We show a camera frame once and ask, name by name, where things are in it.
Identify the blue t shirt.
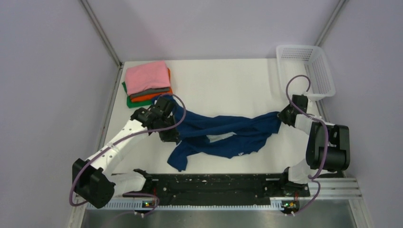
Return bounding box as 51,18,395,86
167,95,281,171

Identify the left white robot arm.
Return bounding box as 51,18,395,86
69,94,187,209

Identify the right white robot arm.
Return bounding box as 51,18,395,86
278,95,351,196

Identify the orange folded t shirt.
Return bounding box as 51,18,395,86
129,87,173,102

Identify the grey folded t shirt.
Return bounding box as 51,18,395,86
132,87,169,97

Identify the green folded t shirt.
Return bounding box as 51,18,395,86
122,82,155,109

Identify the pink folded t shirt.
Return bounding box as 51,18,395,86
125,61,171,95

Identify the white plastic basket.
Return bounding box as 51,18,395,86
276,45,336,101

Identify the left aluminium frame post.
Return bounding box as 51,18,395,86
79,0,122,68

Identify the aluminium frame post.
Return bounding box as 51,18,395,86
315,0,349,47
79,0,122,68

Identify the white cable duct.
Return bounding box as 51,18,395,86
101,198,297,211

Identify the right aluminium frame post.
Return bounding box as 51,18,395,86
315,0,349,47

